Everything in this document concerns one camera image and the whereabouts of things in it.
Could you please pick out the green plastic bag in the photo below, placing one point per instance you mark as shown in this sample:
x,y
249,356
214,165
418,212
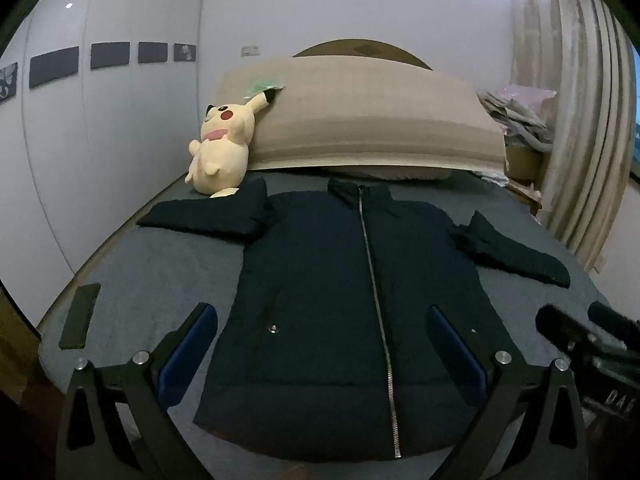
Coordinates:
x,y
262,87

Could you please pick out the black phone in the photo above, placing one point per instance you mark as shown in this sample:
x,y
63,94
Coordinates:
x,y
80,315

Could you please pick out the wooden bedside table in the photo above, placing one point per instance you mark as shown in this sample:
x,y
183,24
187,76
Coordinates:
x,y
525,195

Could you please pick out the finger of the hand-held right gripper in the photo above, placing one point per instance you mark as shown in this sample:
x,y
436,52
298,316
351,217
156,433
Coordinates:
x,y
562,325
612,322

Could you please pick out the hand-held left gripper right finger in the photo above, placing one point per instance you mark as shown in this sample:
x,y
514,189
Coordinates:
x,y
457,355

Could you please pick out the printed dark wall panel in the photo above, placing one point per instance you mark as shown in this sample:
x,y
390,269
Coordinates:
x,y
7,84
185,53

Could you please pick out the pile of crumpled clothes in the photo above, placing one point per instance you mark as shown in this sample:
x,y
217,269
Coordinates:
x,y
520,115

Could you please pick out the white wall switch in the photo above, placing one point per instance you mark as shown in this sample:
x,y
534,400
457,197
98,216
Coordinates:
x,y
251,51

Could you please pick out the beige curtain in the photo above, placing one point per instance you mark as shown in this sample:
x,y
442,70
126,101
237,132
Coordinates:
x,y
585,110

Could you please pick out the brown wooden headboard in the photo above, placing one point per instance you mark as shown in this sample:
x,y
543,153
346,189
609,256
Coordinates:
x,y
360,47

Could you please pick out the yellow plush toy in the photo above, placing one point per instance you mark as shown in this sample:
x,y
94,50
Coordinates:
x,y
220,155

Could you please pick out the cardboard box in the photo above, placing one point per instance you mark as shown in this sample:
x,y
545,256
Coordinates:
x,y
522,162

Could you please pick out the bed with grey sheet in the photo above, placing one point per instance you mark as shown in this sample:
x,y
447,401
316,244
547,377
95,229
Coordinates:
x,y
150,270

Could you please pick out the white crumpled cloth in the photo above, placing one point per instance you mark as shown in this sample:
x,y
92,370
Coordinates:
x,y
495,177

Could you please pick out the plain dark wall panel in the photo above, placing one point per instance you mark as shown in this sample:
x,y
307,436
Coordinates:
x,y
110,55
54,66
152,52

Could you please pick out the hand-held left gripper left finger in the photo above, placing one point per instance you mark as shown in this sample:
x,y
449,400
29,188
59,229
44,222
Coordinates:
x,y
187,355

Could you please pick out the window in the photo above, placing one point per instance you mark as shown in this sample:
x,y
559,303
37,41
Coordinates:
x,y
636,125

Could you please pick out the dark navy zip jacket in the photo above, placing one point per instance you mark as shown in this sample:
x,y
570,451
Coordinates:
x,y
310,310

